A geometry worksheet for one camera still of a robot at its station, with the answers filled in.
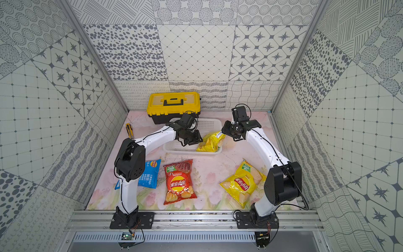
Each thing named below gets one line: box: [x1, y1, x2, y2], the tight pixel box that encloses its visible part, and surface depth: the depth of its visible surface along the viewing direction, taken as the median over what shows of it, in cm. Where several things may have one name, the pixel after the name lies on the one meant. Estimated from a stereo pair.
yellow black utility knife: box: [125, 122, 134, 140], surface depth 109 cm
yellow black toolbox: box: [146, 91, 201, 125], surface depth 104 cm
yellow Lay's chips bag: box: [218, 158, 267, 209], surface depth 82 cm
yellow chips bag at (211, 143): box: [195, 130, 227, 153], surface depth 88 cm
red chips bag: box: [162, 159, 198, 206], surface depth 81 cm
